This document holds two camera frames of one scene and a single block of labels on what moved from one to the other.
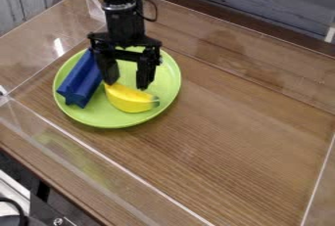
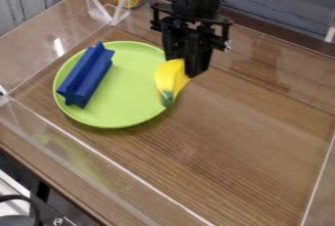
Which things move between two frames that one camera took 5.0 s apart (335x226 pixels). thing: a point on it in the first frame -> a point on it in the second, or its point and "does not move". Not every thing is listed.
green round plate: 100,113 does not move
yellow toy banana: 129,98 -> 170,79
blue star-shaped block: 83,80 does not move
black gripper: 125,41 -> 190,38
